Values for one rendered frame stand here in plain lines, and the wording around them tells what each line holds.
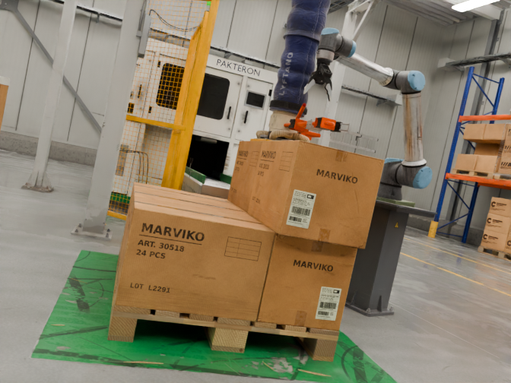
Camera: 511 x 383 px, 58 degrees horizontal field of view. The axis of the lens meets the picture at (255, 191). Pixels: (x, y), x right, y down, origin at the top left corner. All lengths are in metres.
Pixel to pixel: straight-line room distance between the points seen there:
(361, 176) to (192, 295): 0.87
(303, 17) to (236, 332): 1.79
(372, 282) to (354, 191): 1.27
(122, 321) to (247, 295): 0.52
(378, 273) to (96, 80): 9.68
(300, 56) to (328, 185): 1.08
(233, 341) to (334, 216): 0.69
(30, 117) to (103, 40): 2.43
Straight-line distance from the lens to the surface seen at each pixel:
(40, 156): 6.06
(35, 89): 11.93
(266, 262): 2.02
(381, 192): 3.24
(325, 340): 2.23
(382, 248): 3.19
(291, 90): 2.80
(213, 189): 3.20
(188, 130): 3.93
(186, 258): 1.95
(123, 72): 3.89
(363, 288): 3.26
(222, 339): 2.08
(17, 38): 12.10
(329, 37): 2.56
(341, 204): 2.02
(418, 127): 3.07
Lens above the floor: 0.80
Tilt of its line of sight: 3 degrees down
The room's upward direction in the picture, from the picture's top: 12 degrees clockwise
